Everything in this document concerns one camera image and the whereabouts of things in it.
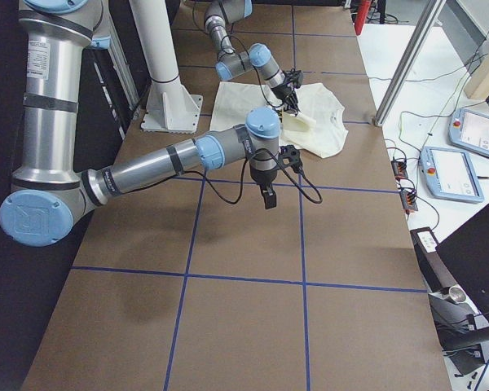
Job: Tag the teach pendant tablet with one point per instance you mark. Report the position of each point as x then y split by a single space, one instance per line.
470 130
449 175

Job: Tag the white camera pole with base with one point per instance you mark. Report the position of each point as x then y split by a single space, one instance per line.
170 107

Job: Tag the wooden beam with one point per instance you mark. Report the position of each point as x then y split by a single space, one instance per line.
478 85

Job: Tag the cream long sleeve shirt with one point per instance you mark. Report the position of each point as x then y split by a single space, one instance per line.
317 128

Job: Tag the black box with white label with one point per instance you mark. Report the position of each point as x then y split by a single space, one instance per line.
436 274

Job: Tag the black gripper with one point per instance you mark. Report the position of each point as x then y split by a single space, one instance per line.
263 177
285 92

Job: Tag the black orange connector box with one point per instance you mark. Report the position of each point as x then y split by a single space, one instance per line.
399 169
408 200

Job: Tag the near teach pendant tablet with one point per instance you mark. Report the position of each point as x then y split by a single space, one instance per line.
449 175

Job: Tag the near black orange connector box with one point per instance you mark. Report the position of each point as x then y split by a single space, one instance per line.
408 200

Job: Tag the aluminium frame post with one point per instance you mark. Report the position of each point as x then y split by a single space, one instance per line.
420 33

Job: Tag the silver metal cup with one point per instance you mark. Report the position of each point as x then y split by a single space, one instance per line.
454 294

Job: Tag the far teach pendant tablet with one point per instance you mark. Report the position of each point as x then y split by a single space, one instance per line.
470 130

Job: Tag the black monitor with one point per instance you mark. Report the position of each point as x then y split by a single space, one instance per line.
465 253

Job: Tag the red cylinder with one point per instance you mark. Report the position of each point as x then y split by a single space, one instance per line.
361 16

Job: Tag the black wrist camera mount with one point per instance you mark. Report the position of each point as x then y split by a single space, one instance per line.
290 157
293 78

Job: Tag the far black orange connector box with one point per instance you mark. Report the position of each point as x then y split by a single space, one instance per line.
399 169

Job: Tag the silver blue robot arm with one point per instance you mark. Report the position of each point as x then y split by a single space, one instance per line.
48 197
232 64

